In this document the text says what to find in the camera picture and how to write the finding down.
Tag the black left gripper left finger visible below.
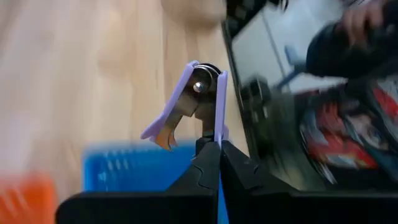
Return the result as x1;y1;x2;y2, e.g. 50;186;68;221
55;141;221;224

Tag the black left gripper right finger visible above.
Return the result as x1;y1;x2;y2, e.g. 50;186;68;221
220;139;398;224

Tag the purple staple remover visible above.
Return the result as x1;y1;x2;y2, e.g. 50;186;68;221
139;60;230;152

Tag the orange plastic basket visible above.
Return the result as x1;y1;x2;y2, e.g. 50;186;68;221
0;172;58;224

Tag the black rounded device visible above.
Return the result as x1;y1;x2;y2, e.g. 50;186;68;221
306;21;398;78

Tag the person's hand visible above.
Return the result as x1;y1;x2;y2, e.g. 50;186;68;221
341;0;389;44

